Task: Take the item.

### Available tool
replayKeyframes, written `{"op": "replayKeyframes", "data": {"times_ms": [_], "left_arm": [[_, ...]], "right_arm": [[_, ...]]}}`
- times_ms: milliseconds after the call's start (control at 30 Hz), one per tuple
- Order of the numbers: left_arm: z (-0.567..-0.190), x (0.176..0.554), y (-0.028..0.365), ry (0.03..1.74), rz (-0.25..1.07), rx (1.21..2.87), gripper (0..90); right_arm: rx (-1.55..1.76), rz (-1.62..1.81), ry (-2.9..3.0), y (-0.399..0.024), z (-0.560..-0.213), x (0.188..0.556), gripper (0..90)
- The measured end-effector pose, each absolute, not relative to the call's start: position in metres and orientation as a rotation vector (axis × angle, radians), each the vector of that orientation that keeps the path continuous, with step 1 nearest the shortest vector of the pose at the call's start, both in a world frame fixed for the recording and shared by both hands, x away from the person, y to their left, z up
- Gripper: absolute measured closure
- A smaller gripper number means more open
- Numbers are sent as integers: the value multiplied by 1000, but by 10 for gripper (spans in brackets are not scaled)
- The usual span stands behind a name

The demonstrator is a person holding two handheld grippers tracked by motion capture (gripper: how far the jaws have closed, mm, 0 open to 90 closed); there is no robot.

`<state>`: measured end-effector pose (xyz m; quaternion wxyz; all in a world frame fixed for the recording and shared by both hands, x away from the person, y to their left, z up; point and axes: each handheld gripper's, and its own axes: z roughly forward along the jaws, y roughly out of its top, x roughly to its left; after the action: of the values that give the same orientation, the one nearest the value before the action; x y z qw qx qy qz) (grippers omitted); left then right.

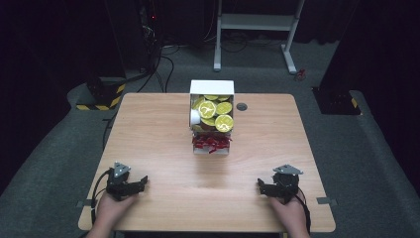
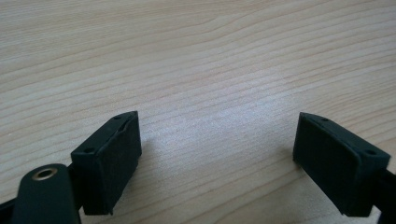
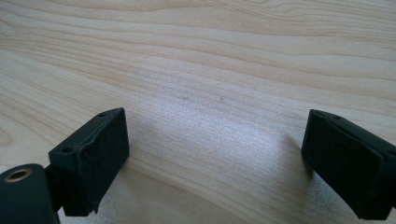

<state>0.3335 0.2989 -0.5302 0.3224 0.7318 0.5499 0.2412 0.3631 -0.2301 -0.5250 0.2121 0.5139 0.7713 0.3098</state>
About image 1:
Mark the dark equipment rack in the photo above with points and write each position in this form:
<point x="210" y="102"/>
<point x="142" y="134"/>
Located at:
<point x="149" y="29"/>

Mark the white cardboard box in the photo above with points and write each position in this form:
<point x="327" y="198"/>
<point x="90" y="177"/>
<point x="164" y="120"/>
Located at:
<point x="211" y="87"/>

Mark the grey round table grommet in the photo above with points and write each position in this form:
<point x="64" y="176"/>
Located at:
<point x="241" y="106"/>

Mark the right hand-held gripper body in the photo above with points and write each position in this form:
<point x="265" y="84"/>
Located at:
<point x="285" y="182"/>

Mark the grey tape piece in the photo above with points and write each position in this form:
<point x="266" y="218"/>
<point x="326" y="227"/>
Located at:
<point x="84" y="203"/>
<point x="327" y="200"/>

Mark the black yellow striped stand base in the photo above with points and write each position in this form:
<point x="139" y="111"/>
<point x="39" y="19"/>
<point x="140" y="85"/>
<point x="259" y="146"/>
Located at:
<point x="105" y="95"/>

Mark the dark stand base yellow mark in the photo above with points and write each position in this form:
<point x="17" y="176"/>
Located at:
<point x="336" y="100"/>

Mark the white metal stand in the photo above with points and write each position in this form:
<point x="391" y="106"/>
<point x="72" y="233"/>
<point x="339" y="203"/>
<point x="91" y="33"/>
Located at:
<point x="257" y="22"/>

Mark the small red floor object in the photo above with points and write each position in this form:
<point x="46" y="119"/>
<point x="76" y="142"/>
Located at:
<point x="299" y="75"/>

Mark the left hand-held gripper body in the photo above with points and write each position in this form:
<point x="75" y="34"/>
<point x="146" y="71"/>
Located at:
<point x="116" y="185"/>

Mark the person's right hand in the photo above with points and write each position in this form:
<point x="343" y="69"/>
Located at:
<point x="290" y="214"/>

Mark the person's left hand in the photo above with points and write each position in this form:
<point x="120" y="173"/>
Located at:
<point x="112" y="210"/>

